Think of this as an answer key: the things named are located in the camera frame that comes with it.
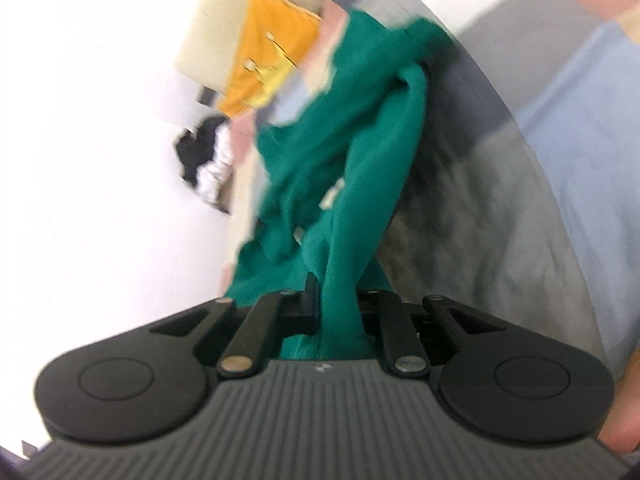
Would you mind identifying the green hoodie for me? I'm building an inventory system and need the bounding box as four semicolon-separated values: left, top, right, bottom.
222;7;453;361

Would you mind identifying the patchwork quilt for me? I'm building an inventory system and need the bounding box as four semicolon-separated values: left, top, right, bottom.
235;0;640;401

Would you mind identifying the black clothes pile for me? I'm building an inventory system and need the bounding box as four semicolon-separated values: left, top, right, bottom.
173;116;228;187

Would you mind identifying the white clothes pile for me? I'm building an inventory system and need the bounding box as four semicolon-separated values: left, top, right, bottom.
194;125;237;203

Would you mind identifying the cream quilted headboard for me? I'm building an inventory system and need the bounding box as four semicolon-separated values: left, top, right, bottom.
174;0;333;96

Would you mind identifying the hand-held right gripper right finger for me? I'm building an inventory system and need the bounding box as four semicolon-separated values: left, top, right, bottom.
354;289;507;380

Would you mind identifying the person's right forearm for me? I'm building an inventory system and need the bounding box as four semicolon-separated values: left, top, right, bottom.
597;360;640;457

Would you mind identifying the yellow crown pillow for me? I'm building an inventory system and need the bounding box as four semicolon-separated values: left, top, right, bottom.
216;0;323;117

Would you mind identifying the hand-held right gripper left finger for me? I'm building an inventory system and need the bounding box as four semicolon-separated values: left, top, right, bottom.
149;272;322;377

